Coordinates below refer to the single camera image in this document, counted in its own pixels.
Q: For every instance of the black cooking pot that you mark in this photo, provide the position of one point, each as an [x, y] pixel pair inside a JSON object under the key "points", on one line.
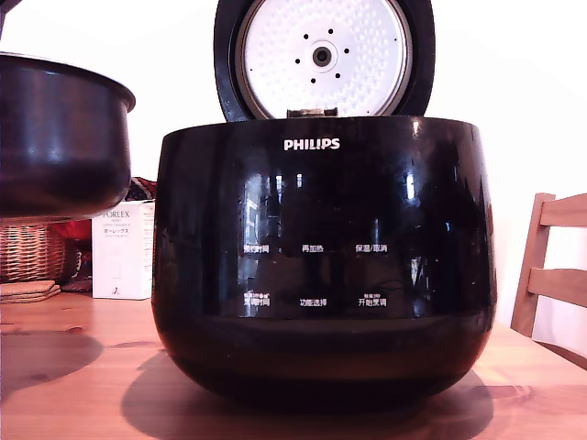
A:
{"points": [[59, 137]]}

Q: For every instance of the black rice cooker lid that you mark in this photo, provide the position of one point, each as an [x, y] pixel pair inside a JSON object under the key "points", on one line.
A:
{"points": [[229, 59]]}

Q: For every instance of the black Philips rice cooker body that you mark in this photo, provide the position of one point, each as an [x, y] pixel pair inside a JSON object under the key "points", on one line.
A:
{"points": [[321, 206]]}

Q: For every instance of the dark patterned cloth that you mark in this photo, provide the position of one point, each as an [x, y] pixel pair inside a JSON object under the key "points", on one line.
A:
{"points": [[144, 189]]}

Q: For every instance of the woven wicker basket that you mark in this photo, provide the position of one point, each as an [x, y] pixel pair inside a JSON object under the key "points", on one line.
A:
{"points": [[27, 252]]}

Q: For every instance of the red glass bowl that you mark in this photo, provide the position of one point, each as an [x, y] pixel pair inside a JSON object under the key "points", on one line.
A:
{"points": [[75, 243]]}

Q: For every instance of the white Porlex box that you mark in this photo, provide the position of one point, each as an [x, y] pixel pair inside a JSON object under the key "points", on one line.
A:
{"points": [[121, 256]]}

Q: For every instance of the stack of cork coasters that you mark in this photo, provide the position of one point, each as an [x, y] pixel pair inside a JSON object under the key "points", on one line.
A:
{"points": [[27, 292]]}

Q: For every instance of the wooden chair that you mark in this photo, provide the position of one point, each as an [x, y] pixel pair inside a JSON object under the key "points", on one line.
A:
{"points": [[546, 279]]}

